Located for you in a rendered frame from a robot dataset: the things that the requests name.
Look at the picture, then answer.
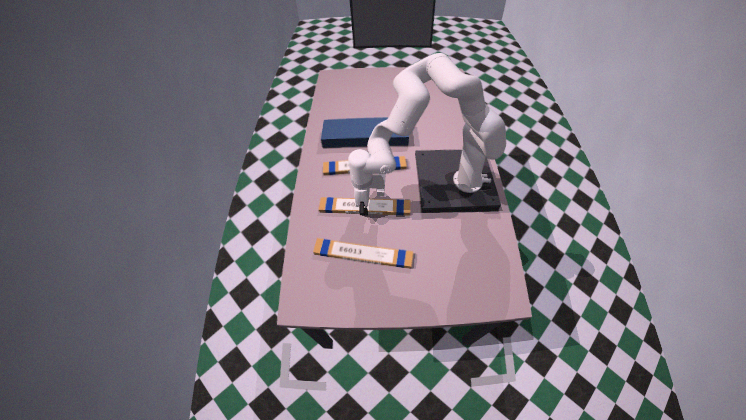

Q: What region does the tan rectangular pack with blue bands and white label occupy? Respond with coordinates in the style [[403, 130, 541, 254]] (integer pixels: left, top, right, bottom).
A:
[[323, 156, 407, 176]]

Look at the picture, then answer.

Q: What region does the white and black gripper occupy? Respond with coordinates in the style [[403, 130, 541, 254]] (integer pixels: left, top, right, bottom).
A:
[[352, 185, 370, 216]]

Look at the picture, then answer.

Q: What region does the orange box with blue bands and white label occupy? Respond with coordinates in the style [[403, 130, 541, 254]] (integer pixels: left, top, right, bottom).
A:
[[313, 238, 413, 269]]

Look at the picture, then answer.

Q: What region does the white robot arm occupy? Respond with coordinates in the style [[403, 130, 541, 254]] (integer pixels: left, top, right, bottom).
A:
[[348, 53, 506, 196]]

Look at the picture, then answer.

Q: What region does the blue rectangular block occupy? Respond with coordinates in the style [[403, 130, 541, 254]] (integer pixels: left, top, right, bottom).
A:
[[321, 117, 409, 148]]

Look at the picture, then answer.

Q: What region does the orange flat pack with blue bands and white label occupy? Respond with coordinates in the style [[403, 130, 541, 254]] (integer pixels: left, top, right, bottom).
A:
[[319, 197, 410, 216]]

